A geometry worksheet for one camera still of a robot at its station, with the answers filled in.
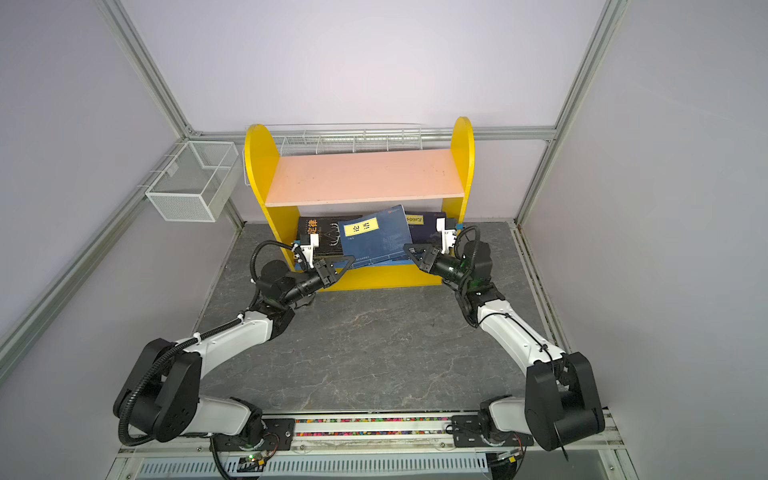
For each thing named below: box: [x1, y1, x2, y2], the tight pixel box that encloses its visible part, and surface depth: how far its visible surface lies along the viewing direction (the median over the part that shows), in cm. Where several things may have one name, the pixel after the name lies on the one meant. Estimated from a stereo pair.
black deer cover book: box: [299, 215, 363, 257], surface depth 95 cm
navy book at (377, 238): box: [338, 204, 415, 268], surface depth 77 cm
